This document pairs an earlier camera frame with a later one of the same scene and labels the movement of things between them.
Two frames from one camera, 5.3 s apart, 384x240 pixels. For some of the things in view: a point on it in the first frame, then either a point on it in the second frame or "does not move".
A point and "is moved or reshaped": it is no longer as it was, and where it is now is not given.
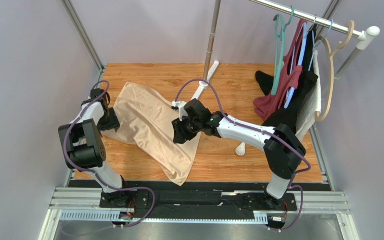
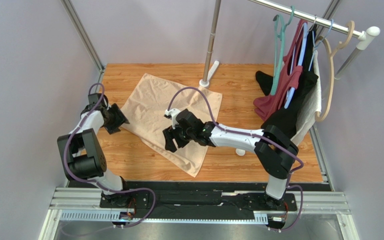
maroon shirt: (265, 107) does not move
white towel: (311, 105) does not move
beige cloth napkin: (146, 119) is moved or reshaped
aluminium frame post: (69, 8) does not move
